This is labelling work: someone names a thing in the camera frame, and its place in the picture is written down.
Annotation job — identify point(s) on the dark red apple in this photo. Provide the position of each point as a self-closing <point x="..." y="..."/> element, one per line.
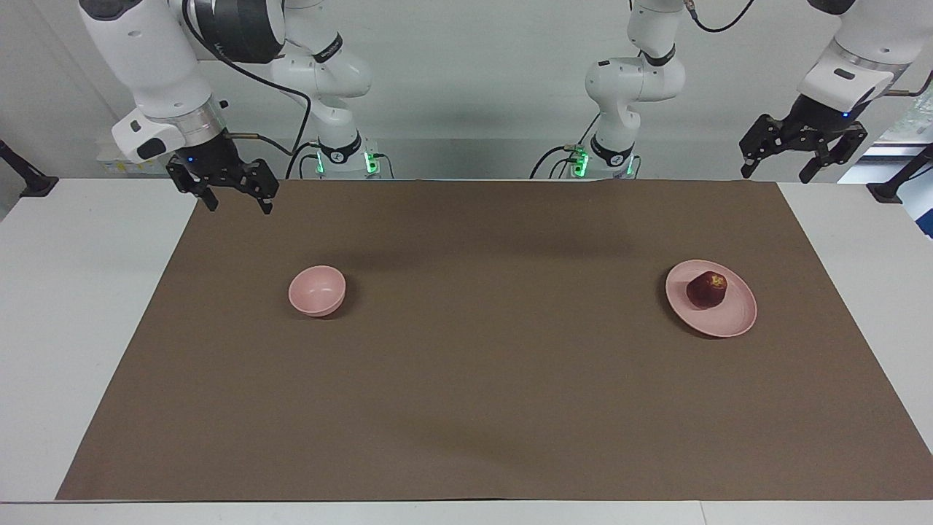
<point x="705" y="290"/>

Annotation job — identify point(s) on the brown table mat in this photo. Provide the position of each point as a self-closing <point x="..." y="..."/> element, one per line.
<point x="474" y="379"/>

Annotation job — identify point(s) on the blue plastic object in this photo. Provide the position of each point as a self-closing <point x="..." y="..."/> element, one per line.
<point x="926" y="219"/>

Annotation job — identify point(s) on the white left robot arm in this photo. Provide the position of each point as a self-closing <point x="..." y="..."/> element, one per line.
<point x="634" y="80"/>

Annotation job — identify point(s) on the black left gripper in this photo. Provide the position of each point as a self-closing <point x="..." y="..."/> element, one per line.
<point x="809" y="131"/>

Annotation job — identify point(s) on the white wall socket box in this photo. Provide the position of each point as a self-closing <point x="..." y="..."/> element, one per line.
<point x="120" y="166"/>

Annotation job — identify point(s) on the black clamp mount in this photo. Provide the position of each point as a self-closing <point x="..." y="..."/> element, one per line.
<point x="893" y="188"/>
<point x="29" y="182"/>

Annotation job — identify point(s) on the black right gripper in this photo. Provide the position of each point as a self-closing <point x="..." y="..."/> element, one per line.
<point x="219" y="168"/>

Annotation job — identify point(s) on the pink plate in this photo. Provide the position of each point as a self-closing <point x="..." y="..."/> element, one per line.
<point x="732" y="317"/>

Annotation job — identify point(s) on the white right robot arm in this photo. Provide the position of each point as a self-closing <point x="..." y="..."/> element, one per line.
<point x="157" y="65"/>

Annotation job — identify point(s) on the pink bowl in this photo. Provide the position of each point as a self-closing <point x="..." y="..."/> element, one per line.
<point x="315" y="289"/>

